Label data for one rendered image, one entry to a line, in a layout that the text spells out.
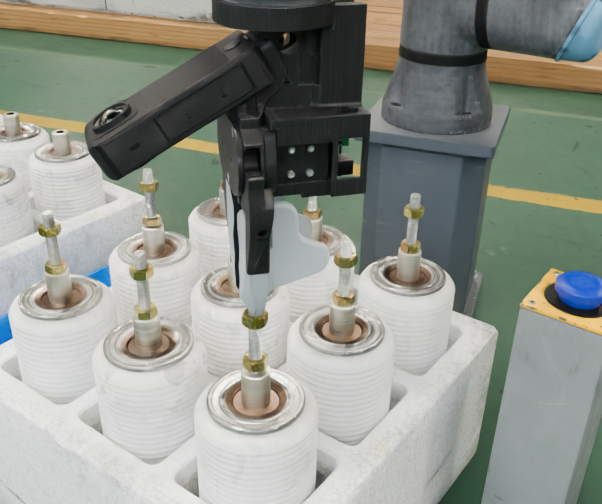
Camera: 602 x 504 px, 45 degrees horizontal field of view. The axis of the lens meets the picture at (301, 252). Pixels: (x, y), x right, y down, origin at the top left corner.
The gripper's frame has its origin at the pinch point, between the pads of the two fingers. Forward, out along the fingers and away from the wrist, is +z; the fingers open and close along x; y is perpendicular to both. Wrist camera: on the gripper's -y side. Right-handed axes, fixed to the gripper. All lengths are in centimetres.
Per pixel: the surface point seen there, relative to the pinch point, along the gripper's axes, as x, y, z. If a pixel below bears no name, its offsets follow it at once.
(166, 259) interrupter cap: 23.1, -3.5, 9.4
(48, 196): 53, -16, 14
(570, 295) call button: -2.8, 24.7, 2.1
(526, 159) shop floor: 95, 86, 35
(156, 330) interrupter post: 8.4, -5.9, 7.7
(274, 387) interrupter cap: 0.9, 2.4, 9.5
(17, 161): 61, -21, 12
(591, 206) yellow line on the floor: 69, 85, 35
